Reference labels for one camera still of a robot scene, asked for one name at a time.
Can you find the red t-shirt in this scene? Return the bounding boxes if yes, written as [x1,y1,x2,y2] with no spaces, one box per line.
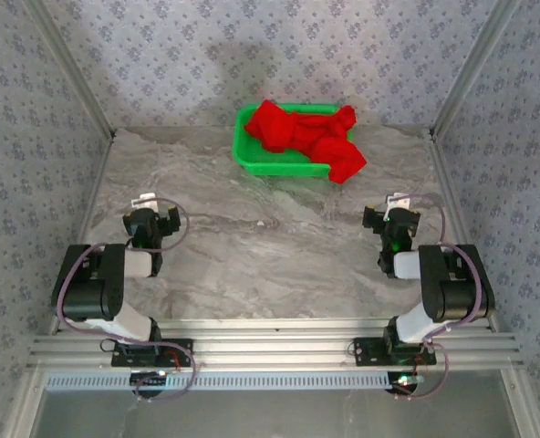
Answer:
[244,99,368,185]

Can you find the green plastic mesh basket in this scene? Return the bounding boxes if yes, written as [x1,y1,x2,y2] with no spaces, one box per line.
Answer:
[232,102,358,178]

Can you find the small circuit board with light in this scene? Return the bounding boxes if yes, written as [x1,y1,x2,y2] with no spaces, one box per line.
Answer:
[388,372,424,396]
[130,370,169,390]

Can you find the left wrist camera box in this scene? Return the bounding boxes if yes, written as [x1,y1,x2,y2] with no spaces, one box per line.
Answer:
[131,193,158,212]

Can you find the aluminium table side rail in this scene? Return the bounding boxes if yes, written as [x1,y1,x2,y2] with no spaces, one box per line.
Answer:
[427,130,502,332]
[48,131,116,337]

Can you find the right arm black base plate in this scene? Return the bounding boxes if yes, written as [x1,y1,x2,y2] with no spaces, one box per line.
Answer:
[352,336,438,367]

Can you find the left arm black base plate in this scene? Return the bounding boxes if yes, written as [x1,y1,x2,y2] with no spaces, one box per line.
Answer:
[109,339,196,369]

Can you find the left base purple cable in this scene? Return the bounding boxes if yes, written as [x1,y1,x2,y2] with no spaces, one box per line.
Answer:
[132,339,199,405]

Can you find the aluminium mounting rail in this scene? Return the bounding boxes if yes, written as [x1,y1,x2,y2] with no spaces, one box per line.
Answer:
[26,318,524,370]

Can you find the aluminium frame post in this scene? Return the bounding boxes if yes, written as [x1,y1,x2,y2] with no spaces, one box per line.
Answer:
[23,0,116,138]
[431,0,524,137]

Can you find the grey slotted cable duct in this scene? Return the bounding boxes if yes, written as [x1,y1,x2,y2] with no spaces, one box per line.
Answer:
[44,370,401,392]

